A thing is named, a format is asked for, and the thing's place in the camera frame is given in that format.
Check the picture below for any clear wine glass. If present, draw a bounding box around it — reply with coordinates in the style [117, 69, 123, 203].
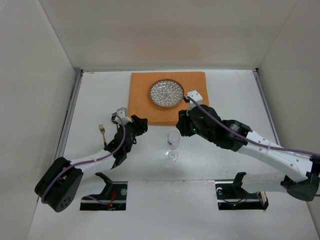
[165, 131, 180, 162]

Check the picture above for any orange cloth napkin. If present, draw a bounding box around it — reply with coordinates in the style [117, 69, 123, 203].
[128, 71, 210, 126]

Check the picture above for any patterned ceramic plate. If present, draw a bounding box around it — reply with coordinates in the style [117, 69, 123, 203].
[149, 78, 185, 108]

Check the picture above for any gold fork black handle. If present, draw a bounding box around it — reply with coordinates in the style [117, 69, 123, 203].
[98, 123, 107, 147]

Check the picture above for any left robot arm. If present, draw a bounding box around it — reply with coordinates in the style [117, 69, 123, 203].
[34, 111, 148, 213]

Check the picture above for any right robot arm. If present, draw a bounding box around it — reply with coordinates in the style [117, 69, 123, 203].
[176, 105, 320, 202]

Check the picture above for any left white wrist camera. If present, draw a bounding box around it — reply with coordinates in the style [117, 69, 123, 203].
[115, 107, 128, 118]

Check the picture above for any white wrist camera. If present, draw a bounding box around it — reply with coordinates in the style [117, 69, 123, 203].
[183, 90, 203, 111]
[115, 107, 128, 118]

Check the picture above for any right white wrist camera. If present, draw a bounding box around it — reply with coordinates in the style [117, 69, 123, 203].
[183, 90, 203, 111]

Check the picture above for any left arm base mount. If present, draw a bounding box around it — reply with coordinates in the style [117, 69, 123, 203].
[79, 181, 128, 212]

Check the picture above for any aluminium table edge rail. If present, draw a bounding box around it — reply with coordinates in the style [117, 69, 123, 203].
[47, 67, 83, 169]

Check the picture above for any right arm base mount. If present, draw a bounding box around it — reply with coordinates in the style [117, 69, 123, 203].
[215, 180, 269, 211]

